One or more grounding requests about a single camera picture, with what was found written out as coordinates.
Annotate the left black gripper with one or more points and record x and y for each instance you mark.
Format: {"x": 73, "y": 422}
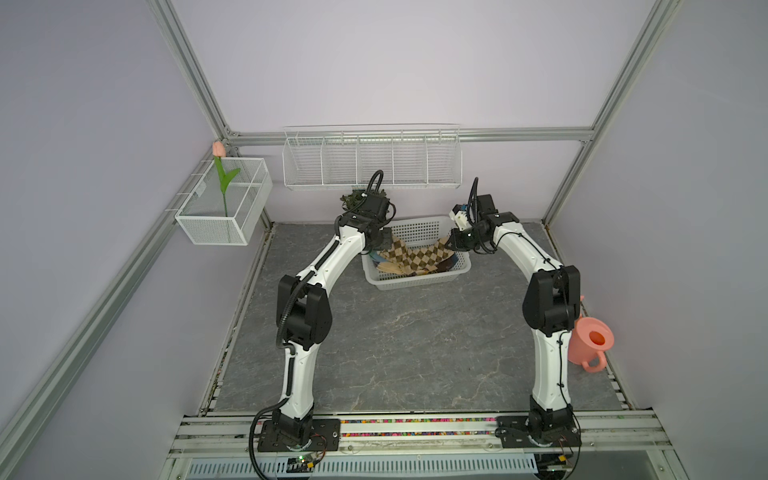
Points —
{"x": 387, "y": 231}

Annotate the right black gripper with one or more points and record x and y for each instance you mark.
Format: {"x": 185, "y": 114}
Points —
{"x": 456, "y": 243}

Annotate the white plastic perforated basket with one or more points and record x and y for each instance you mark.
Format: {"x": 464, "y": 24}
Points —
{"x": 417, "y": 232}

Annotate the tan argyle sock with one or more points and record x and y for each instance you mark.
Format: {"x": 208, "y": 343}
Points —
{"x": 435, "y": 258}
{"x": 402, "y": 260}

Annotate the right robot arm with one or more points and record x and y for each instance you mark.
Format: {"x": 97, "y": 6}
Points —
{"x": 550, "y": 308}

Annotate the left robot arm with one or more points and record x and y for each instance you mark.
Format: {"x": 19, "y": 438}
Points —
{"x": 304, "y": 317}

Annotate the potted green plant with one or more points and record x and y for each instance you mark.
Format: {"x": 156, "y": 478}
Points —
{"x": 354, "y": 198}

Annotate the pink watering can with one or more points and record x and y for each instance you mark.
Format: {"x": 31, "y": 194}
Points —
{"x": 590, "y": 340}

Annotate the pink artificial tulip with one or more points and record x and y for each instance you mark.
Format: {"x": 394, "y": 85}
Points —
{"x": 225, "y": 177}

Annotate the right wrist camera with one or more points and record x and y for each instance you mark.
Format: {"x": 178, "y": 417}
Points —
{"x": 460, "y": 215}

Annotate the white wire wall shelf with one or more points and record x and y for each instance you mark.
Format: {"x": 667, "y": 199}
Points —
{"x": 409, "y": 156}

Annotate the white mesh wall box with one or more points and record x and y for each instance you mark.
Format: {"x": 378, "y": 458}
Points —
{"x": 201, "y": 214}

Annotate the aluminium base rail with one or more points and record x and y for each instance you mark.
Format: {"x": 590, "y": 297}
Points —
{"x": 430, "y": 433}

